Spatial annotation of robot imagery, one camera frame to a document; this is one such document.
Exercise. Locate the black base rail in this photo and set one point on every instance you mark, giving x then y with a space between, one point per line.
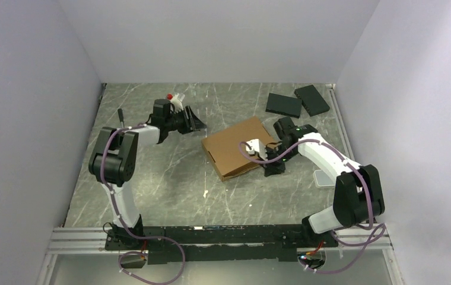
164 244

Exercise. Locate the white rectangular tray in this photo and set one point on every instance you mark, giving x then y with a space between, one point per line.
322 180

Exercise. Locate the black foam block far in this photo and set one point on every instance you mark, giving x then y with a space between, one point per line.
312 100

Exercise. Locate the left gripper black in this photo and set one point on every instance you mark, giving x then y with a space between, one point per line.
193 123

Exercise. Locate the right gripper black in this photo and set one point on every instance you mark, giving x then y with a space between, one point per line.
271 168

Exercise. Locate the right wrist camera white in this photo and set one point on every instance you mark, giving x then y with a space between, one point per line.
255 147

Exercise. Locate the black foam block near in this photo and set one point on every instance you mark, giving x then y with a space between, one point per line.
283 105

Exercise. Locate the small black hammer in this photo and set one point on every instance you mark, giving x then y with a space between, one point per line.
121 117

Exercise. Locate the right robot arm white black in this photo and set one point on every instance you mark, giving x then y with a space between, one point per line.
358 193

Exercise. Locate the aluminium frame rail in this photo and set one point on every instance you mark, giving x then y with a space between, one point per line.
77 241

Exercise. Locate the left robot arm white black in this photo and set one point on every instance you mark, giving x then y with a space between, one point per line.
113 160

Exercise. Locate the black foam block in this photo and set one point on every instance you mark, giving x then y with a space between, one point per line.
312 100
283 105

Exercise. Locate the brown cardboard box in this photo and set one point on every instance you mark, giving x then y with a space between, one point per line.
223 147

